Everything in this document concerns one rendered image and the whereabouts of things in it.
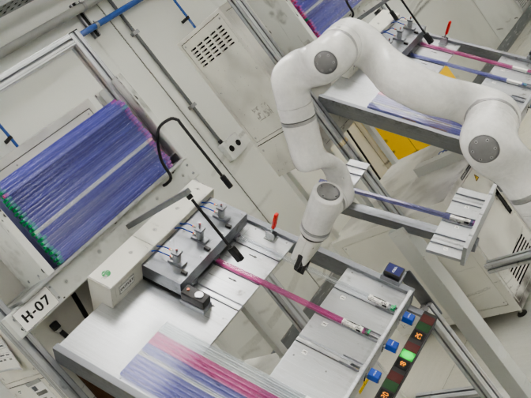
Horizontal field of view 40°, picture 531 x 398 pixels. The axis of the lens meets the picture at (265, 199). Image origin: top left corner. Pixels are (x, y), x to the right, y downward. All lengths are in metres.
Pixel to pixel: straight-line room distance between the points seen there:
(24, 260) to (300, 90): 0.85
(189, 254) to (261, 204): 2.39
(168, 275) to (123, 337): 0.21
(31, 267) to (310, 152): 0.79
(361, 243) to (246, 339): 1.19
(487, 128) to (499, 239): 1.52
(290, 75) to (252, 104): 1.33
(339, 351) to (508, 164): 0.67
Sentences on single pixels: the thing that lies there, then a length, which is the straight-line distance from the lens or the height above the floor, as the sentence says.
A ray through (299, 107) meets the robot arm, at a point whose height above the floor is 1.35.
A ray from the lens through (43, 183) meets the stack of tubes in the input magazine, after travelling 2.07.
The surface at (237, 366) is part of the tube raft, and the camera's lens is 1.91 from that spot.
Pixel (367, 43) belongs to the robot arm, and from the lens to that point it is 1.76.
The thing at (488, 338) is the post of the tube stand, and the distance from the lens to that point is 2.51.
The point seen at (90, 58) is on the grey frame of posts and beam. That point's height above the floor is 1.80.
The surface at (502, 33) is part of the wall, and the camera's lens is 7.47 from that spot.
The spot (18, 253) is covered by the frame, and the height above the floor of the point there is 1.48.
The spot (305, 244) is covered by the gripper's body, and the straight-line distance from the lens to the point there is 2.00.
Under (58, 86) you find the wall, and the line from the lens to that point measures 4.04.
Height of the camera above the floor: 1.55
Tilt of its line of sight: 10 degrees down
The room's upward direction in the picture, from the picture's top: 38 degrees counter-clockwise
